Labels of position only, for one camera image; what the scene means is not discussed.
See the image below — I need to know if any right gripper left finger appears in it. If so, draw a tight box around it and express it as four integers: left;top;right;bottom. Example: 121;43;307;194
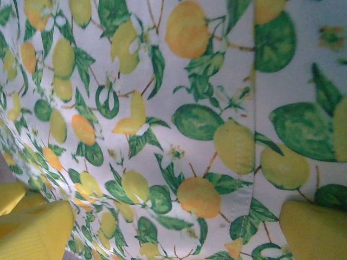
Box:
0;200;75;260

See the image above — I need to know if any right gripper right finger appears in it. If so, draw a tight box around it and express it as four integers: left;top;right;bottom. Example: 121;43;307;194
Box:
279;200;347;260

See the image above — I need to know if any lemon print skirt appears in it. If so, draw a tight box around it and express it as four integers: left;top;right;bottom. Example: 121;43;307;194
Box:
0;0;347;260

